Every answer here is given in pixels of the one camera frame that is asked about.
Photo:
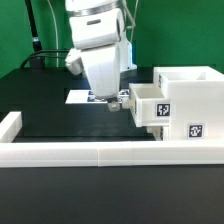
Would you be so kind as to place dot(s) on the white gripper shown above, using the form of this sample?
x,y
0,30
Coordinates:
x,y
96,51

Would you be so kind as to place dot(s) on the white drawer with tag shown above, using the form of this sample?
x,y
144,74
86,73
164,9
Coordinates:
x,y
156,131
147,105

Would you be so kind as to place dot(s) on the white drawer cabinet box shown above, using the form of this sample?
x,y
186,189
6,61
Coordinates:
x,y
196,95

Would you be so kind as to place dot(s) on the white front drawer with tag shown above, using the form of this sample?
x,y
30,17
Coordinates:
x,y
156,131

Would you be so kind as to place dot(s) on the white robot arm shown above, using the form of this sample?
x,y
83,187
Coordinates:
x,y
80,8

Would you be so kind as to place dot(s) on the white fiducial marker sheet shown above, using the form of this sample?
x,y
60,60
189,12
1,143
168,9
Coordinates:
x,y
82,97

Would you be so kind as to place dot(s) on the black camera stand pole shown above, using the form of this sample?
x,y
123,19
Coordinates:
x,y
36,62

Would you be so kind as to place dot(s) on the white U-shaped border frame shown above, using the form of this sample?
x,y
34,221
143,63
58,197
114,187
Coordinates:
x,y
101,154

